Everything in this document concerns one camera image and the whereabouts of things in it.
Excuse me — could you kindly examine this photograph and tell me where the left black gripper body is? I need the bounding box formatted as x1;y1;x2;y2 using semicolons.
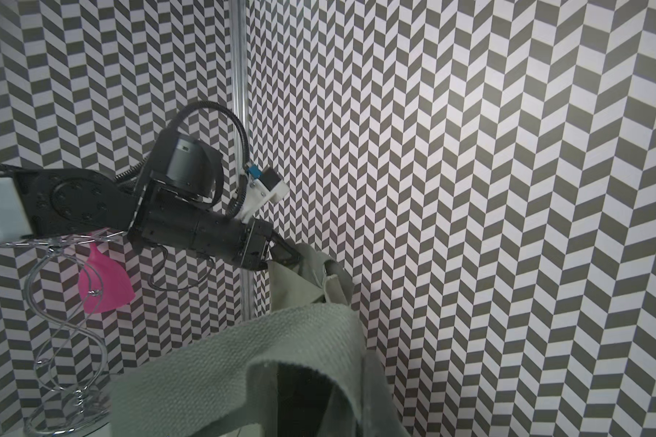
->
128;184;273;271

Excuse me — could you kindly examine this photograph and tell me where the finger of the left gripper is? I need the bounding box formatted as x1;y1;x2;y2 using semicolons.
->
270;233;302;268

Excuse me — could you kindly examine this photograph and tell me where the green canvas bag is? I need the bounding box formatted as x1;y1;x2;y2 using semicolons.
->
110;243;406;436

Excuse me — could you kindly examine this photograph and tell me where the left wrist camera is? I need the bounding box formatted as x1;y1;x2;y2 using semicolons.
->
237;164;290;223

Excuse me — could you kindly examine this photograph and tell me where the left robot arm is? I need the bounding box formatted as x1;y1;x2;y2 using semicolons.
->
0;100;302;271

